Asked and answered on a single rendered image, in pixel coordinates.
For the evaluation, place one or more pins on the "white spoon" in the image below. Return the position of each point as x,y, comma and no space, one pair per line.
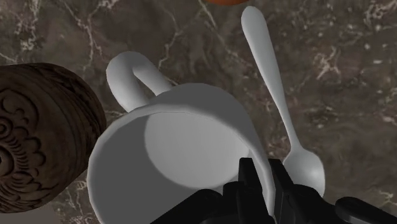
266,68

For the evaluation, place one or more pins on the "orange round object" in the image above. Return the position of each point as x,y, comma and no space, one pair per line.
226,1

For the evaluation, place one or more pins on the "brown carved wooden round object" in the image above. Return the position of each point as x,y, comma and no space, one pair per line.
40,133

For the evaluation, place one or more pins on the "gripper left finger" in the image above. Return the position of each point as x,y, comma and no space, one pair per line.
248,192

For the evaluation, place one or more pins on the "white mug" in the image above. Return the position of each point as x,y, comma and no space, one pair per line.
161,173

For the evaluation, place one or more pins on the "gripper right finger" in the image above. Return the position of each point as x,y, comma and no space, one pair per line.
294,201

